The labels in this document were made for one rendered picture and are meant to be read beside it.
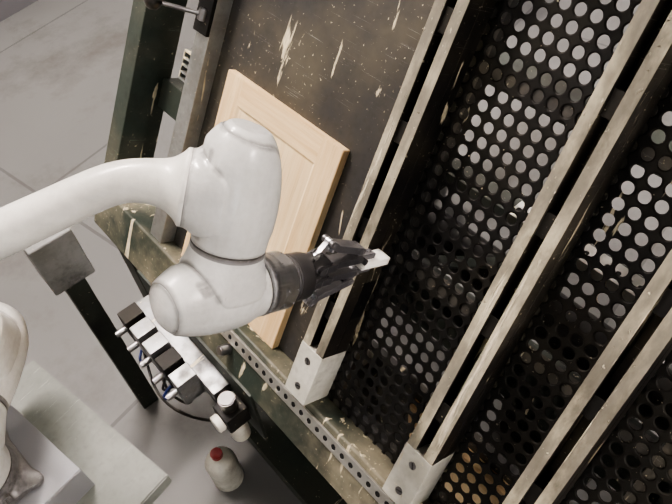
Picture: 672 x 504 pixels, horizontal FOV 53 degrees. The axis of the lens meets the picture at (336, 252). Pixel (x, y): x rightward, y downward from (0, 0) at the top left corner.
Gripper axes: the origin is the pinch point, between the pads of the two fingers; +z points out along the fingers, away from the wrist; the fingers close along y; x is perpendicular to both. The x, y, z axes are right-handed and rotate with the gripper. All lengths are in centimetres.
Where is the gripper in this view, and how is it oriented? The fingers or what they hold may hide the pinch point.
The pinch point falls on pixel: (370, 259)
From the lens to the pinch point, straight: 116.3
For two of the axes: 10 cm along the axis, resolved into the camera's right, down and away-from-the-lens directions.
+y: 3.2, -8.2, -4.7
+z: 6.9, -1.4, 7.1
